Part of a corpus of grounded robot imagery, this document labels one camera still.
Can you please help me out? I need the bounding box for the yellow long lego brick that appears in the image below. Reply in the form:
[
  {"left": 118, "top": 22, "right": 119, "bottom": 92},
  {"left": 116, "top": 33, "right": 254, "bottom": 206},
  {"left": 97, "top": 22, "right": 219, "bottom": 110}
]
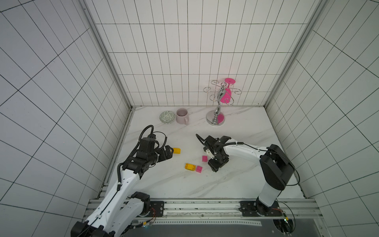
[{"left": 185, "top": 163, "right": 196, "bottom": 171}]

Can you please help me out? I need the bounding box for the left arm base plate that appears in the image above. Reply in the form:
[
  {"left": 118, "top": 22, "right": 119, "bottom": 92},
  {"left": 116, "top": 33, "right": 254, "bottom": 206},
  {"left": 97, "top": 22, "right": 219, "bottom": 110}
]
[{"left": 146, "top": 201, "right": 165, "bottom": 218}]

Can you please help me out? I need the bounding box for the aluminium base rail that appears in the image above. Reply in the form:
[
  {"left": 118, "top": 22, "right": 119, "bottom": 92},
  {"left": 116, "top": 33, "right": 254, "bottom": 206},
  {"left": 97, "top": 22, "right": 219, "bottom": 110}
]
[{"left": 132, "top": 198, "right": 326, "bottom": 229}]

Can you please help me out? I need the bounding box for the silver cup holder stand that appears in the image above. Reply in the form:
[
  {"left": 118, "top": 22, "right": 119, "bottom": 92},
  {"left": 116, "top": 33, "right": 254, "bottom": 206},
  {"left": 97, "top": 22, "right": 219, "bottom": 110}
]
[{"left": 203, "top": 80, "right": 242, "bottom": 126}]

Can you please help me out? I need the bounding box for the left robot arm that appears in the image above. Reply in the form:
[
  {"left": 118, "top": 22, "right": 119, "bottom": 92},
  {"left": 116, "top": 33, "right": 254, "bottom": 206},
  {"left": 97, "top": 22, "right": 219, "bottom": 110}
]
[{"left": 70, "top": 125, "right": 174, "bottom": 237}]

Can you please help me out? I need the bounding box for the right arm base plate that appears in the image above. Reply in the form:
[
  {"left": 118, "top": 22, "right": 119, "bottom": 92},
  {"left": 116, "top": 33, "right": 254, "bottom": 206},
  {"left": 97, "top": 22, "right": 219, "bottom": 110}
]
[{"left": 239, "top": 200, "right": 282, "bottom": 217}]

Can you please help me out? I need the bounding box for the pink wine glass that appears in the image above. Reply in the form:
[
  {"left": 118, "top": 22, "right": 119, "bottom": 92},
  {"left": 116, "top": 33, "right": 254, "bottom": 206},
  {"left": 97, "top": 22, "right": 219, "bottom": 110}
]
[{"left": 221, "top": 78, "right": 235, "bottom": 104}]

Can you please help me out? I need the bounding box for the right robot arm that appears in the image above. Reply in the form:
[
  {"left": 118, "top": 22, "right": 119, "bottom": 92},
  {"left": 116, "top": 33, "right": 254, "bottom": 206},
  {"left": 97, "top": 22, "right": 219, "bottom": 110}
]
[{"left": 196, "top": 134, "right": 296, "bottom": 217}]

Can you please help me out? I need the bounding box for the yellow curved lego piece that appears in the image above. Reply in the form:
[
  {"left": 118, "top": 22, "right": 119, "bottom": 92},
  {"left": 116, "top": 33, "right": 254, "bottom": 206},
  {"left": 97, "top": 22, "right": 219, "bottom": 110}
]
[{"left": 173, "top": 148, "right": 181, "bottom": 154}]

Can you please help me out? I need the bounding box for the pale pink mug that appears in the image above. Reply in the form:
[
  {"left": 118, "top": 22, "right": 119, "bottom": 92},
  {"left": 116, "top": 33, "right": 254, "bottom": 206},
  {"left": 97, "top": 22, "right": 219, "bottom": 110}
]
[{"left": 176, "top": 108, "right": 189, "bottom": 125}]

